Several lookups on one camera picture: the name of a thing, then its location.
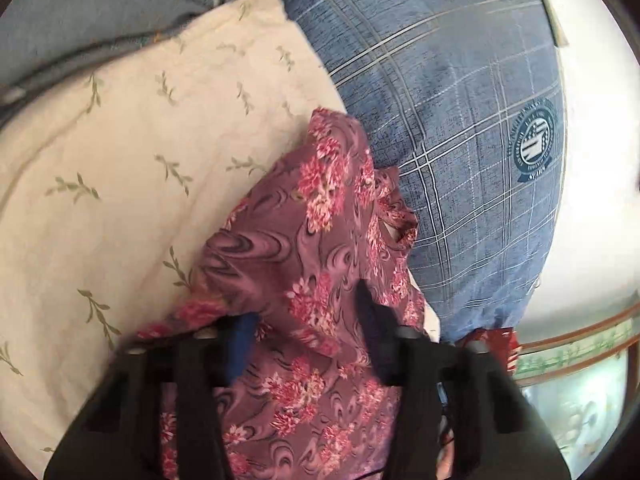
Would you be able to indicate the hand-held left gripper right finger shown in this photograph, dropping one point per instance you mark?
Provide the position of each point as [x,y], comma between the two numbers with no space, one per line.
[374,332]

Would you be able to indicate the grey blue cloth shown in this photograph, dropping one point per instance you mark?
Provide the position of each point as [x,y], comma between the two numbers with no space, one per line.
[75,20]

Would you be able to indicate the blue plaid quilt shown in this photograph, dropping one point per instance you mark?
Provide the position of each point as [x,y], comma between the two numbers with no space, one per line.
[425,110]

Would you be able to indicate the cream leaf-print bedsheet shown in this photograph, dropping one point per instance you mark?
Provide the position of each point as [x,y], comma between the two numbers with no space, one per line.
[125,160]

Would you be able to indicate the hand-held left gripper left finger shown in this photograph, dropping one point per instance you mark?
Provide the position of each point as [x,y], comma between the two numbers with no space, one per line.
[243,346]

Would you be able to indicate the maroon floral garment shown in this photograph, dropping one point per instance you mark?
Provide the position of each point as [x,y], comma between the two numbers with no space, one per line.
[310,260]

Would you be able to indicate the red cloth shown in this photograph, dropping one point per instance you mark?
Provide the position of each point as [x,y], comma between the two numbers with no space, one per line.
[492,347]

